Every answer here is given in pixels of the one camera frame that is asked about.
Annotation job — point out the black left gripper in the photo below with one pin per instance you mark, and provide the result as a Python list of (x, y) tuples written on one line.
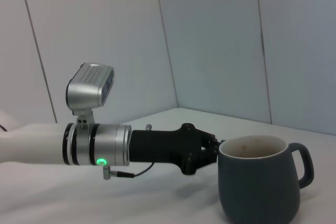
[(157, 146)]

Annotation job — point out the dark grey ceramic cup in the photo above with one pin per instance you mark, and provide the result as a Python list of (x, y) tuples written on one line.
[(257, 182)]

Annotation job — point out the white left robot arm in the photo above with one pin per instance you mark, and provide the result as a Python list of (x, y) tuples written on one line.
[(39, 145)]

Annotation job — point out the small silver connector stud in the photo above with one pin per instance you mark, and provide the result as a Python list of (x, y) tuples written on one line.
[(148, 127)]

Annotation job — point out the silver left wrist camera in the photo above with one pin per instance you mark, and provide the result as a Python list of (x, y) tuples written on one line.
[(86, 90)]

